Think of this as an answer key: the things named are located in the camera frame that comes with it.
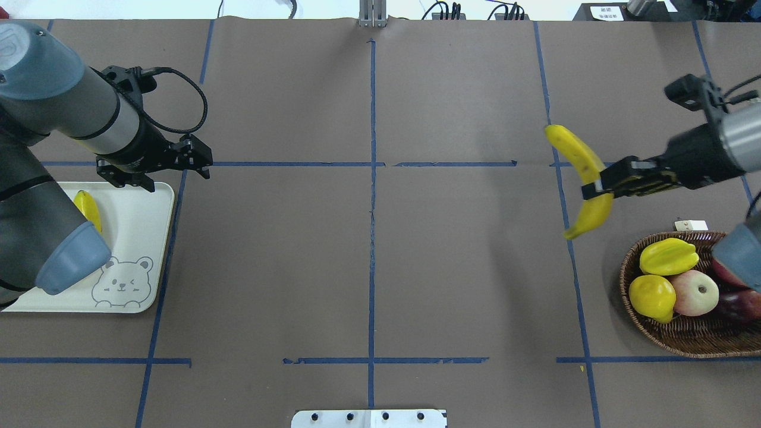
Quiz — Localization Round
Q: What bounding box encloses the basket paper tag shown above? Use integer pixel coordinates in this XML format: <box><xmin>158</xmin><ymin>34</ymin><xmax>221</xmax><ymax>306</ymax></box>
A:
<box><xmin>674</xmin><ymin>219</ymin><xmax>709</xmax><ymax>231</ymax></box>

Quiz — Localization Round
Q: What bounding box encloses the yellow lemon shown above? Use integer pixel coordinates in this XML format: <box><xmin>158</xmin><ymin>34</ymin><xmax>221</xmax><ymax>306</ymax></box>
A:
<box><xmin>628</xmin><ymin>275</ymin><xmax>677</xmax><ymax>323</ymax></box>

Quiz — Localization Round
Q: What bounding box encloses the pink red apple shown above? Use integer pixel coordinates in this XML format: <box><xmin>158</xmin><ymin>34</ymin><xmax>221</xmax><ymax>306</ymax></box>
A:
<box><xmin>711</xmin><ymin>257</ymin><xmax>756</xmax><ymax>291</ymax></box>

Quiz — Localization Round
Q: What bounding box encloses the aluminium frame post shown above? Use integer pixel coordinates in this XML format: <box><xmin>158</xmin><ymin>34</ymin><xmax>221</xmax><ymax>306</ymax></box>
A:
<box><xmin>358</xmin><ymin>0</ymin><xmax>388</xmax><ymax>28</ymax></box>

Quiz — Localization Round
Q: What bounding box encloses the brown wicker basket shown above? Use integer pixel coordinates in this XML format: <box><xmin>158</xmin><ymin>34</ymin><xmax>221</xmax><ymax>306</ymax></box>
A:
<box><xmin>618</xmin><ymin>231</ymin><xmax>760</xmax><ymax>358</ymax></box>

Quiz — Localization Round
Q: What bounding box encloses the white rectangular bear plate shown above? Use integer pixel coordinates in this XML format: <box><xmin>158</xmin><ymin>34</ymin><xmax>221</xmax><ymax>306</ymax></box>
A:
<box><xmin>6</xmin><ymin>181</ymin><xmax>175</xmax><ymax>313</ymax></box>

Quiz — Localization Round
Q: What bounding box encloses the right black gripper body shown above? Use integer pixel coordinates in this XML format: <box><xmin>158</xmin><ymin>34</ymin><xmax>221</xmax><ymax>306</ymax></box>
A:
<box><xmin>631</xmin><ymin>124</ymin><xmax>746</xmax><ymax>191</ymax></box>

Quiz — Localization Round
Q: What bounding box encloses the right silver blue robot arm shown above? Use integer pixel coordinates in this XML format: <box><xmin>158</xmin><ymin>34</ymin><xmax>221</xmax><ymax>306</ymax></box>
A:
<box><xmin>582</xmin><ymin>84</ymin><xmax>759</xmax><ymax>292</ymax></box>

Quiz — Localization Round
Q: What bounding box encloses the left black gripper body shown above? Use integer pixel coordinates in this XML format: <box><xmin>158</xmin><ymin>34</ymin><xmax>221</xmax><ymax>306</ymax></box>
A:
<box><xmin>97</xmin><ymin>128</ymin><xmax>180</xmax><ymax>176</ymax></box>

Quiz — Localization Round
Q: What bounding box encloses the yellow star fruit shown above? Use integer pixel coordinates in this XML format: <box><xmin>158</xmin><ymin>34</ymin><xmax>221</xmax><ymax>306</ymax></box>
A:
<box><xmin>639</xmin><ymin>238</ymin><xmax>700</xmax><ymax>276</ymax></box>

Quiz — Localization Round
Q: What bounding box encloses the pale green apple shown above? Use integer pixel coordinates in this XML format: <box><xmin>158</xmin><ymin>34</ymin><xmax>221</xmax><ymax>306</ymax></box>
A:
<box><xmin>668</xmin><ymin>270</ymin><xmax>719</xmax><ymax>317</ymax></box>

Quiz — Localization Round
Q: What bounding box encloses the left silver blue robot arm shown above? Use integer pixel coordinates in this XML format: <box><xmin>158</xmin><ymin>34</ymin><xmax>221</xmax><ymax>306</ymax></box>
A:
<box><xmin>2</xmin><ymin>20</ymin><xmax>214</xmax><ymax>310</ymax></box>

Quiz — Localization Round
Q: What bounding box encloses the metal weight cylinder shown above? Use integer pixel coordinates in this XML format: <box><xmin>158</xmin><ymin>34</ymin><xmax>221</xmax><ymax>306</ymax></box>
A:
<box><xmin>625</xmin><ymin>0</ymin><xmax>657</xmax><ymax>18</ymax></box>

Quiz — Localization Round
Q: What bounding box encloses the yellow banana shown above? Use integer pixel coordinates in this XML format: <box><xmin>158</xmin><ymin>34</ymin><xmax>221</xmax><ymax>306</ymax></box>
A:
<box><xmin>73</xmin><ymin>190</ymin><xmax>103</xmax><ymax>234</ymax></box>
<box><xmin>544</xmin><ymin>124</ymin><xmax>614</xmax><ymax>240</ymax></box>

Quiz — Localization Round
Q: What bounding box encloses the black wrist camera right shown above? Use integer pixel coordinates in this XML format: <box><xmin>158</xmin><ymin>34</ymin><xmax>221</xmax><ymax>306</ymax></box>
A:
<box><xmin>663</xmin><ymin>74</ymin><xmax>728</xmax><ymax>113</ymax></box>

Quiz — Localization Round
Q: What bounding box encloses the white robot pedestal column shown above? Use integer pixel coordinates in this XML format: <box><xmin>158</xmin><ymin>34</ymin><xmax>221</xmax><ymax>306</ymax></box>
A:
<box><xmin>290</xmin><ymin>409</ymin><xmax>448</xmax><ymax>427</ymax></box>

